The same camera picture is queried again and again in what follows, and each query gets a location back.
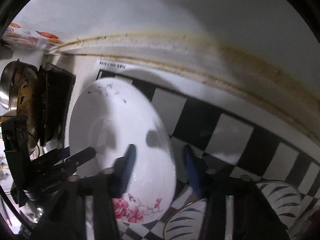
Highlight brown worn frying pan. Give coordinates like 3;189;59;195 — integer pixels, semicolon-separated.
17;64;39;155

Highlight black pan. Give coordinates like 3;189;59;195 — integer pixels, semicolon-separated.
39;63;76;146

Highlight black white checkered mat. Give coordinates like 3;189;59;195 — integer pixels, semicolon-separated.
97;70;319;239

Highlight white plate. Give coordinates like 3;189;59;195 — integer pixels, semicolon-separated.
163;181;301;239
69;77;176;224

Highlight stainless steel pot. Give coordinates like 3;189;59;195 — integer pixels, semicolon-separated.
1;60;27;114

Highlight white plate, blue stripes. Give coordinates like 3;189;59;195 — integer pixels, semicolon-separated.
163;181;301;239

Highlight colourful food wall sticker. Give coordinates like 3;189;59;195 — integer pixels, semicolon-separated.
2;23;64;51

